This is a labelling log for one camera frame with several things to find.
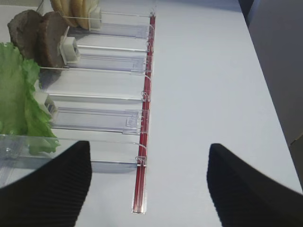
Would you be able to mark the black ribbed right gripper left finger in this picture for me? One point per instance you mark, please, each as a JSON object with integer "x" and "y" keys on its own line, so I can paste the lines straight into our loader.
{"x": 52, "y": 195}

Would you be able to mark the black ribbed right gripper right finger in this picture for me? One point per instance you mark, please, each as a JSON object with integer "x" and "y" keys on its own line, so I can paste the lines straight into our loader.
{"x": 245, "y": 197}

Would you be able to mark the green lettuce leaf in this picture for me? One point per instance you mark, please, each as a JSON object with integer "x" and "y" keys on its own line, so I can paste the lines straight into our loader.
{"x": 20, "y": 113}

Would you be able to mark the brown meat patty right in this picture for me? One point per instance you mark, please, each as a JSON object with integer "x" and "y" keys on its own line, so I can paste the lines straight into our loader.
{"x": 50, "y": 30}

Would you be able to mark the brown meat patty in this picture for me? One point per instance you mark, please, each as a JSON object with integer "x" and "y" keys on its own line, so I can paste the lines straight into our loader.
{"x": 50, "y": 30}
{"x": 23, "y": 31}

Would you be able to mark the brown meat patty left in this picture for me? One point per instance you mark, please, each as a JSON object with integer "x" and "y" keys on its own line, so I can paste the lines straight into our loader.
{"x": 23, "y": 31}

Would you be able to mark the clear acrylic right food rack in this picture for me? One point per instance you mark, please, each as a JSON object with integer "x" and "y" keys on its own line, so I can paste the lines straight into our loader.
{"x": 100, "y": 95}

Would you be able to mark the sesame bun top right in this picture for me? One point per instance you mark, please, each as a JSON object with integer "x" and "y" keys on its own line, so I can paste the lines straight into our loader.
{"x": 80, "y": 10}

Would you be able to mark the bun top left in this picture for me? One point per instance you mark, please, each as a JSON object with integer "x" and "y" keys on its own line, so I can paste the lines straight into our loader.
{"x": 64, "y": 8}

